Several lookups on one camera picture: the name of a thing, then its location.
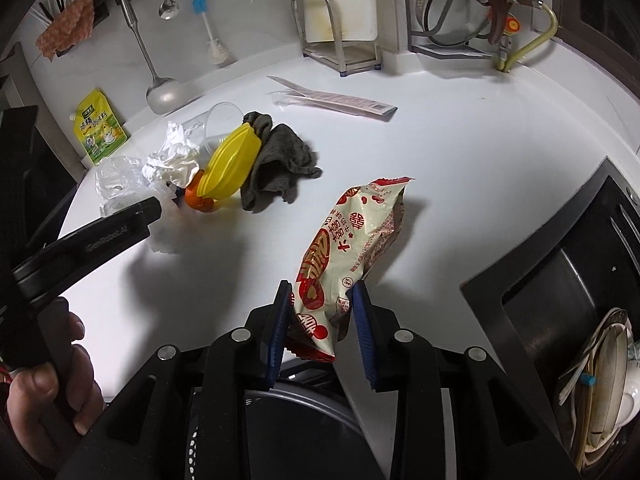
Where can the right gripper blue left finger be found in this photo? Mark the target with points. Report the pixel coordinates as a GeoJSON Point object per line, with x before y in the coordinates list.
{"type": "Point", "coordinates": [274, 332]}

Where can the black kitchen sink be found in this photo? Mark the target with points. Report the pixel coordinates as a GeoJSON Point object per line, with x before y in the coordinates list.
{"type": "Point", "coordinates": [539, 304]}

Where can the steel pot lid rack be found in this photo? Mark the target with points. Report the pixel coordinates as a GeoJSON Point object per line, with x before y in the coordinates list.
{"type": "Point", "coordinates": [489, 39]}

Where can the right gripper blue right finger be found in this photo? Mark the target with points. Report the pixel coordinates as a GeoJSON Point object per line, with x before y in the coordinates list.
{"type": "Point", "coordinates": [364, 317]}

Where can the small steel spoon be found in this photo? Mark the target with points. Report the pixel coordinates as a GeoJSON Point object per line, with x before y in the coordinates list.
{"type": "Point", "coordinates": [168, 10]}

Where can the glass pot lid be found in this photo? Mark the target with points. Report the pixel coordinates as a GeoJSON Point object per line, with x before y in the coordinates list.
{"type": "Point", "coordinates": [451, 23]}

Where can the white blue bottle brush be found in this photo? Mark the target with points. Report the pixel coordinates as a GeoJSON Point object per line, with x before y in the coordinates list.
{"type": "Point", "coordinates": [217, 51]}

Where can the red white snack wrapper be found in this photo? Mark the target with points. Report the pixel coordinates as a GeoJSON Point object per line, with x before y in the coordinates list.
{"type": "Point", "coordinates": [359, 228]}

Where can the person left hand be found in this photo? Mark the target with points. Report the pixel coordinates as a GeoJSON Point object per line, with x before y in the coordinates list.
{"type": "Point", "coordinates": [33, 391]}

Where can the pink chopstick wrapper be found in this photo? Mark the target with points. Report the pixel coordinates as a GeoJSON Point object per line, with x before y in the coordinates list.
{"type": "Point", "coordinates": [295, 94]}

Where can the orange peel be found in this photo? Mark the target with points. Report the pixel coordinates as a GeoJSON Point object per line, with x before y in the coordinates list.
{"type": "Point", "coordinates": [194, 201]}

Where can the grey mesh trash bin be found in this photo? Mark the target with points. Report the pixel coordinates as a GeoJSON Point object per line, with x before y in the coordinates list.
{"type": "Point", "coordinates": [296, 433]}

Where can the white tissue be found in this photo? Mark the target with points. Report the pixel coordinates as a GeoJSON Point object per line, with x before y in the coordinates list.
{"type": "Point", "coordinates": [176, 161]}

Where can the yellow plastic lid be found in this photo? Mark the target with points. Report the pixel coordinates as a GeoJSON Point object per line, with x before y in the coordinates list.
{"type": "Point", "coordinates": [230, 165]}

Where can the clear plastic cup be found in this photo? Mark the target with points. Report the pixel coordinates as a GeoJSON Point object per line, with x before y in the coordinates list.
{"type": "Point", "coordinates": [209, 129]}

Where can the steel cutting board rack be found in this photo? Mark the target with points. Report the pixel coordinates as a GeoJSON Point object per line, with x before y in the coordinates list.
{"type": "Point", "coordinates": [347, 57]}

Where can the clear plastic bag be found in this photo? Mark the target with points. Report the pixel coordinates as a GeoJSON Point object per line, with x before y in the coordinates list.
{"type": "Point", "coordinates": [120, 182]}

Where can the steel ladle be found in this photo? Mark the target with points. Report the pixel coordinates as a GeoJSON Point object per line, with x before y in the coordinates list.
{"type": "Point", "coordinates": [164, 95]}

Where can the stacked white dishes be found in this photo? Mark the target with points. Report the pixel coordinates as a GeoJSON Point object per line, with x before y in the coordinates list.
{"type": "Point", "coordinates": [601, 390]}

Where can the orange dish cloth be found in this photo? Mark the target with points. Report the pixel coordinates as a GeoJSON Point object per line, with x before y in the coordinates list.
{"type": "Point", "coordinates": [73, 25]}

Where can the yellow green detergent pouch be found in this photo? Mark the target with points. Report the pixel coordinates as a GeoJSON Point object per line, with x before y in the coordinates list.
{"type": "Point", "coordinates": [97, 128]}

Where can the dark grey rag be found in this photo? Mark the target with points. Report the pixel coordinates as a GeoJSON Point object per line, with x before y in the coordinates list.
{"type": "Point", "coordinates": [283, 159]}

